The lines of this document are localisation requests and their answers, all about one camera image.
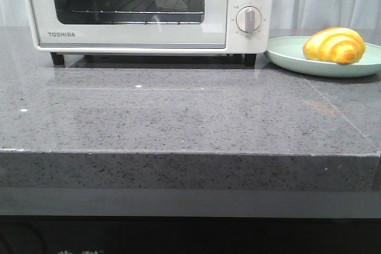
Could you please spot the oven glass door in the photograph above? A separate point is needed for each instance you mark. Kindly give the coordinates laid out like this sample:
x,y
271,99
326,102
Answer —
x,y
51,32

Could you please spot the yellow croissant bread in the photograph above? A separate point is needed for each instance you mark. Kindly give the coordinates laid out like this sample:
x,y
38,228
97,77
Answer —
x,y
336,44

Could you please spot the white Toshiba toaster oven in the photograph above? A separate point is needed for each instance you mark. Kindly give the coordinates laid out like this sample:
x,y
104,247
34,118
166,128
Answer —
x,y
237,42

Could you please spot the lower timer knob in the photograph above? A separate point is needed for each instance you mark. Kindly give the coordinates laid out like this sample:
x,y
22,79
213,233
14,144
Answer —
x,y
248,19

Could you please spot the light green plate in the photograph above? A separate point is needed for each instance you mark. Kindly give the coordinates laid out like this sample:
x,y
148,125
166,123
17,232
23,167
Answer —
x,y
286,52

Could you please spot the metal wire oven rack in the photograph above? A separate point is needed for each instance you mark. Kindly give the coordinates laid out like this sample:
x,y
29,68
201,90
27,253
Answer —
x,y
134,11

